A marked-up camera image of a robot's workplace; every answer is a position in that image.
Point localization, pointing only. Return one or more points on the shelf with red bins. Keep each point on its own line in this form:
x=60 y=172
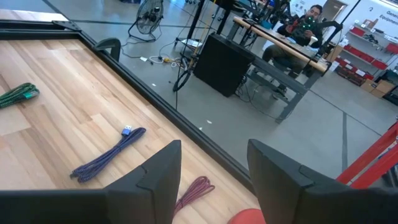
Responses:
x=367 y=57

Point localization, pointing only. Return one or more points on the grey metal wood-top table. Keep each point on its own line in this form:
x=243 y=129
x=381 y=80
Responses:
x=280 y=77

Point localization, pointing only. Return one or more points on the black aluminium table frame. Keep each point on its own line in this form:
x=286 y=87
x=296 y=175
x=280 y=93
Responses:
x=155 y=99

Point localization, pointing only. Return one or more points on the red desk lamp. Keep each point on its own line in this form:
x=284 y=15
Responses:
x=248 y=217

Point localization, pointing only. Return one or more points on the person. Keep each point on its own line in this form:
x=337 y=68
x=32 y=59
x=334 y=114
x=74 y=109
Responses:
x=276 y=53

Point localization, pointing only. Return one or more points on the black background rig frame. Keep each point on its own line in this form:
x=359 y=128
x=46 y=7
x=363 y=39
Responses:
x=224 y=18

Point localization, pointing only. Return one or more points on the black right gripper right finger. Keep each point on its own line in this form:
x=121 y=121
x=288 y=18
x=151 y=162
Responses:
x=280 y=193

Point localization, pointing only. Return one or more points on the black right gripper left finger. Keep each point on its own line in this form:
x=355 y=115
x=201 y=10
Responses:
x=155 y=193

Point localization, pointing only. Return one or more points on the black curved bracket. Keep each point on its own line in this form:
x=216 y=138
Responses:
x=107 y=42

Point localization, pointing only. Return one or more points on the brown cardboard box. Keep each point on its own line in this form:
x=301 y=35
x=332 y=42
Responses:
x=368 y=85
x=385 y=88

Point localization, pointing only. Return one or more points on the plain black box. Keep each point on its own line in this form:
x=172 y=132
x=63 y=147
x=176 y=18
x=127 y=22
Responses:
x=220 y=65

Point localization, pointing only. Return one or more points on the black floor fan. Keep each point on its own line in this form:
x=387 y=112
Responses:
x=149 y=15

